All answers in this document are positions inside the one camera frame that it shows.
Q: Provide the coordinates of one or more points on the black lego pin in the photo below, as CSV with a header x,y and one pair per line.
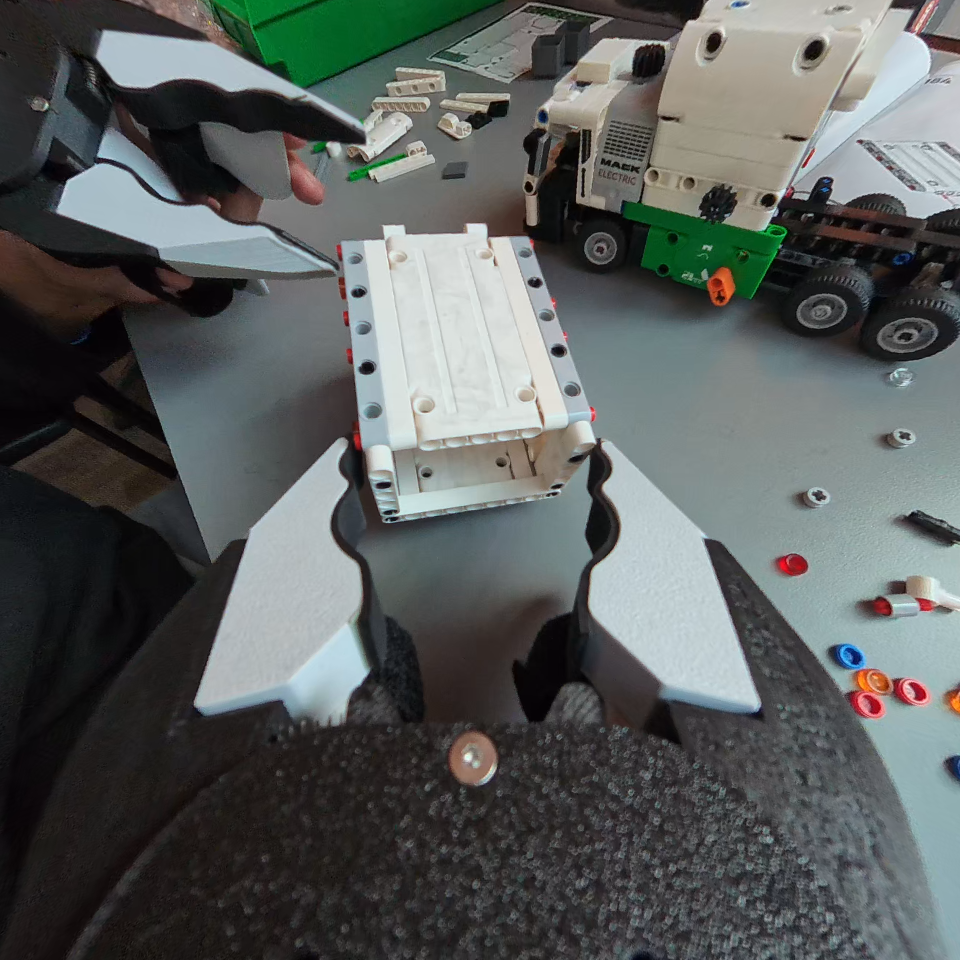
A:
x,y
934,526

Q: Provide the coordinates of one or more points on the white lego recycle container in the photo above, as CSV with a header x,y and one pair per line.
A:
x,y
457,337

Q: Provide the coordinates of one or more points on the person's left hand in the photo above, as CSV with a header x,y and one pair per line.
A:
x,y
307,180

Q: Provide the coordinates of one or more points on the pile of white lego beams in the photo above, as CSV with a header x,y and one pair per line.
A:
x,y
409,86

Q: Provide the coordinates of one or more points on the green white printed leaflet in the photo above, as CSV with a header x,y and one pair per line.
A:
x,y
487,45

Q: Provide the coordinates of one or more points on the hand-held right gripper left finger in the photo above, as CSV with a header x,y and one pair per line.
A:
x,y
292,600

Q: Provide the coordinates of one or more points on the stacked green plastic bins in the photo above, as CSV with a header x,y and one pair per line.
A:
x,y
337,37

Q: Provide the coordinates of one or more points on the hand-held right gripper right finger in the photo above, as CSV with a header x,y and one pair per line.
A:
x,y
667,600

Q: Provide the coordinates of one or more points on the green lego axle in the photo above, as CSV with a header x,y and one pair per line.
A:
x,y
375,166

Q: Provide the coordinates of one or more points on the white instruction booklet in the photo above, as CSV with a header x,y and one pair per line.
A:
x,y
900,150

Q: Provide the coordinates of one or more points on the white green lego truck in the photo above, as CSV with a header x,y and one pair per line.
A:
x,y
720,112

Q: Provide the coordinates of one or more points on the scattered small lego pieces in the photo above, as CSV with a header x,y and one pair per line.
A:
x,y
793,564

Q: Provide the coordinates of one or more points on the person's left forearm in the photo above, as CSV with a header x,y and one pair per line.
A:
x,y
45,375

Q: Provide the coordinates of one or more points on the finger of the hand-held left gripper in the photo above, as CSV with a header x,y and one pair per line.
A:
x,y
225,67
225,247

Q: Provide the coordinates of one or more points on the dark grey lego tile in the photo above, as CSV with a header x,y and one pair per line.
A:
x,y
454,170

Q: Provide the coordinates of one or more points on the white red lego connector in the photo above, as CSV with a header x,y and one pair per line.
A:
x,y
919,589

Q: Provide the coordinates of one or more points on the person's black clothing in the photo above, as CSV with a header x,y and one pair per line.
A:
x,y
60,637

